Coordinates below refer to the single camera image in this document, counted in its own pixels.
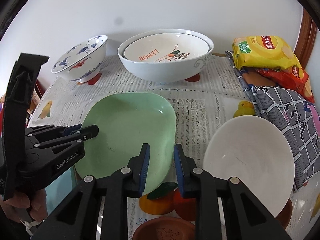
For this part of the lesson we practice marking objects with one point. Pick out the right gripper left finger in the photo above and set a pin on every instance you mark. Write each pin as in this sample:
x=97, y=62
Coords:
x=76, y=217

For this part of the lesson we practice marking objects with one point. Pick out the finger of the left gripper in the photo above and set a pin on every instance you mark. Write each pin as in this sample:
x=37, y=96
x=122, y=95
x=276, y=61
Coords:
x=58, y=144
x=51, y=130

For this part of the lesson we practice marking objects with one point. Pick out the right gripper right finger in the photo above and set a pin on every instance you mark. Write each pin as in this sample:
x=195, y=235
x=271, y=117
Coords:
x=220, y=201

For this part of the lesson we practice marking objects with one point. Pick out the blue square plate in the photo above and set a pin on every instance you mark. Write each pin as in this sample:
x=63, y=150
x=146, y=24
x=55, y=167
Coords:
x=59, y=189

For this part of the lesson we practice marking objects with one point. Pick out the brown clay saucer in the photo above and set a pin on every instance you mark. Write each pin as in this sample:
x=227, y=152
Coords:
x=165, y=228
x=285, y=215

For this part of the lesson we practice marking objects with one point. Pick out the green square plate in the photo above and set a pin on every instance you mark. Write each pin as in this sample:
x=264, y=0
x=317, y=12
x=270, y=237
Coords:
x=126, y=121

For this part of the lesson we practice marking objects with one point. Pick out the white round bowl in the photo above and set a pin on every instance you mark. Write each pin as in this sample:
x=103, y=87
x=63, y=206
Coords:
x=254, y=150

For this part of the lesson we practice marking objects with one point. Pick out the person's left hand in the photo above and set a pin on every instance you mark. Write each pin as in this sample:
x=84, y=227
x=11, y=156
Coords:
x=21, y=201

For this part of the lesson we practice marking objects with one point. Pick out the blue bird patterned bowl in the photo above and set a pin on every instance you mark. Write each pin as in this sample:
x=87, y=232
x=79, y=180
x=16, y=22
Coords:
x=82, y=62

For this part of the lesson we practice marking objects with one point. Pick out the grey checked folded cloth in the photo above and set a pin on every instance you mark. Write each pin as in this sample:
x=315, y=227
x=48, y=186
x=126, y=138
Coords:
x=295, y=117

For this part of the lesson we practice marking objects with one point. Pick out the large white outer bowl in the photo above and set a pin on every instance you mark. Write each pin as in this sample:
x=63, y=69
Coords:
x=168, y=71

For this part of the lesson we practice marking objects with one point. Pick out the lace fruit print tablecloth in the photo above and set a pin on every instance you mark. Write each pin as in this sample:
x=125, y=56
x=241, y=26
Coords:
x=201, y=107

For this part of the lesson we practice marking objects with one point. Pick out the lemon print inner bowl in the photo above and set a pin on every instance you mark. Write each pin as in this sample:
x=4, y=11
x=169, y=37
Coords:
x=166, y=47

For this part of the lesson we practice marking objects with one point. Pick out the red chips bag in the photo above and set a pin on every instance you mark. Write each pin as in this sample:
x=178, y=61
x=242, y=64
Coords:
x=293, y=78

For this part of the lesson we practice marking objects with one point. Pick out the yellow chips bag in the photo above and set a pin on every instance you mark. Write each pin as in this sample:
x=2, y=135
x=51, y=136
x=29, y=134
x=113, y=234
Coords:
x=264, y=51

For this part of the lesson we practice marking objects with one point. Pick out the brown wooden door frame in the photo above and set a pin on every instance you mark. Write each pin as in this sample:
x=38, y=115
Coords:
x=306, y=39

